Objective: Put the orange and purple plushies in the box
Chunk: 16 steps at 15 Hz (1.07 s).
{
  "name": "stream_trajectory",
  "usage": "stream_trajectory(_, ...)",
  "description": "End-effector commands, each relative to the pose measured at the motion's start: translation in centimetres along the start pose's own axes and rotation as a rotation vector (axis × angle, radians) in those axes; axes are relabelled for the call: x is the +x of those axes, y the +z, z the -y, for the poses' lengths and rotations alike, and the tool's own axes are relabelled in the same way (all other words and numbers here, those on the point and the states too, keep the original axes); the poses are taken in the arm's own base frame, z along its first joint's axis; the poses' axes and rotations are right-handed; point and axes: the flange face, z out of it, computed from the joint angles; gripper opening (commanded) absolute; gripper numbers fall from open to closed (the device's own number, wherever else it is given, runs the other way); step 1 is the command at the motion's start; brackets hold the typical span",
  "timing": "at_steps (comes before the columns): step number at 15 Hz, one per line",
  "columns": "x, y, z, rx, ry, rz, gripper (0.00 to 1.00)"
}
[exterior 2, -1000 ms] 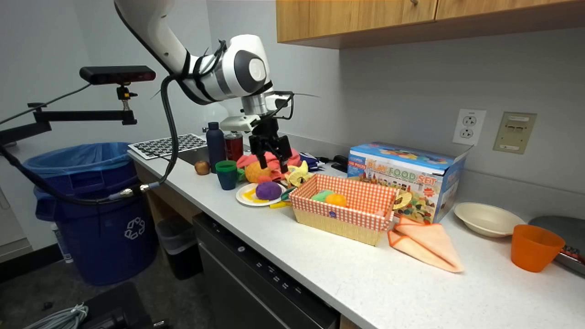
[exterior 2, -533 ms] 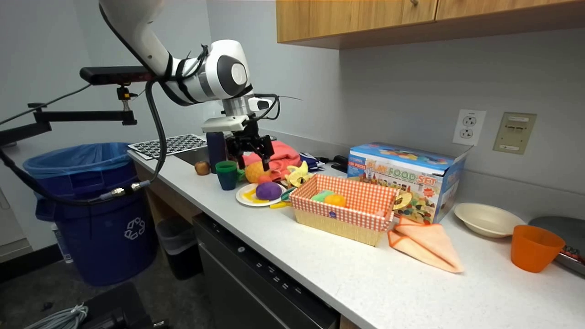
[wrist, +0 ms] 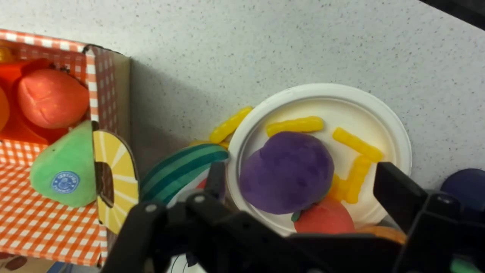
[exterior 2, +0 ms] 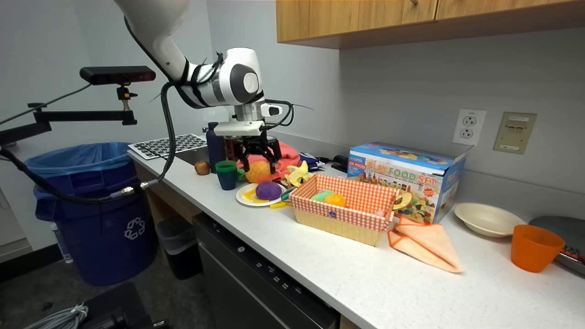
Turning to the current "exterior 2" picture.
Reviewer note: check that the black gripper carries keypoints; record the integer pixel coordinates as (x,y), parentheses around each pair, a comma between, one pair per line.
(254,142)

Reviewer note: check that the orange round plush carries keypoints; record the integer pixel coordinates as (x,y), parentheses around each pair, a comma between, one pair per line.
(258,172)

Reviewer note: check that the purple round plush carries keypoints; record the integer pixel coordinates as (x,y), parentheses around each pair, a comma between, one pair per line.
(267,190)

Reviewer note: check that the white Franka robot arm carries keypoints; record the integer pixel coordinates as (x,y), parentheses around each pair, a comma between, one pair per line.
(238,78)

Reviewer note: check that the red cloth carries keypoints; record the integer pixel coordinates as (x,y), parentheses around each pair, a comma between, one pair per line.
(287,159)

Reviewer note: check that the green cup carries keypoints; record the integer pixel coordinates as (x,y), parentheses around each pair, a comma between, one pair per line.
(227,175)

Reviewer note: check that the yellow fry plush piece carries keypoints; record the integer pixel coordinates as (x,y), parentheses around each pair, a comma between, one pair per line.
(249,194)
(278,205)

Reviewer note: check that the white plate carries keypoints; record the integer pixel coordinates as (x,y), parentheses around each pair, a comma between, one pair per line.
(245,197)

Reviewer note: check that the dark blue bottle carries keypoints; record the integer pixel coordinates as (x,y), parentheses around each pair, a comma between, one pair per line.
(214,146)

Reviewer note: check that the blue cloth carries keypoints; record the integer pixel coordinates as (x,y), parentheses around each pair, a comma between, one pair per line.
(311,161)

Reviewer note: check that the small brown ball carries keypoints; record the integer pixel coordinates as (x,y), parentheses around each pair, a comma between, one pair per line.
(201,168)

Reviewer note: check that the green plush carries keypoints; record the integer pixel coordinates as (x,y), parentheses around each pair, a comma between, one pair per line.
(320,195)

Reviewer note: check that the grey keyboard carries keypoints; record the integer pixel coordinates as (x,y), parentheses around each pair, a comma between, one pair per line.
(165,146)

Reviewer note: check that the wicker tray with checkered cloth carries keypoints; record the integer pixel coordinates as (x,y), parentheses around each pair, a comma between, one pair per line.
(340,214)

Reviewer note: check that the wooden lower cabinet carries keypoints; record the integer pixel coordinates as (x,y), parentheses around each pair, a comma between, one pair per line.
(159,203)

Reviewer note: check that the small black trash bin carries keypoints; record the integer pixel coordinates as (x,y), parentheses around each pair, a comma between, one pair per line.
(177,243)

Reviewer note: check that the blue toy food carton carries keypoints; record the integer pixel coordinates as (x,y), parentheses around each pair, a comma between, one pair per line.
(421,175)

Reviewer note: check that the blue recycling bin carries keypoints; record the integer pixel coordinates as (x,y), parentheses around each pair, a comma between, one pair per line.
(102,230)

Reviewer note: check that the orange folded napkin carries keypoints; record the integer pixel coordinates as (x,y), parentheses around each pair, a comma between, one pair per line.
(426,243)

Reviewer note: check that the black equipment case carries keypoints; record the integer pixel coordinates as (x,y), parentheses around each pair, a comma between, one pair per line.
(115,307)

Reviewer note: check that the beige bowl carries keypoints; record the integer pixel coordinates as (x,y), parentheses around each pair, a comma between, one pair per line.
(486,217)

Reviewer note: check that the orange plastic cup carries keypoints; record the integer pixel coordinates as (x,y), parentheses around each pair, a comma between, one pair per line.
(536,248)

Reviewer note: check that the grey metal tray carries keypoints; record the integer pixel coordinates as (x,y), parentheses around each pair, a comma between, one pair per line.
(570,234)

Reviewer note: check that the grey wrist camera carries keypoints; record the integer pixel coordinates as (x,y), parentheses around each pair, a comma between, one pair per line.
(238,128)

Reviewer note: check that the black stereo camera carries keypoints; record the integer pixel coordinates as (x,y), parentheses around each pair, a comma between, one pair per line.
(115,73)

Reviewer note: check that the wooden wall cabinet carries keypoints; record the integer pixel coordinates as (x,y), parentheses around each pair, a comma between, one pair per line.
(366,18)

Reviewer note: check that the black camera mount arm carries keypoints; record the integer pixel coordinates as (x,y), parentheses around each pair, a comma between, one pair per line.
(79,115)

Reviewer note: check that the white wall outlet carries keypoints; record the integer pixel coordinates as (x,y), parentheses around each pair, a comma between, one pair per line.
(468,126)

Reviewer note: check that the beige wall plate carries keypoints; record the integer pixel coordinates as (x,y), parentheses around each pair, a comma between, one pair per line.
(514,131)

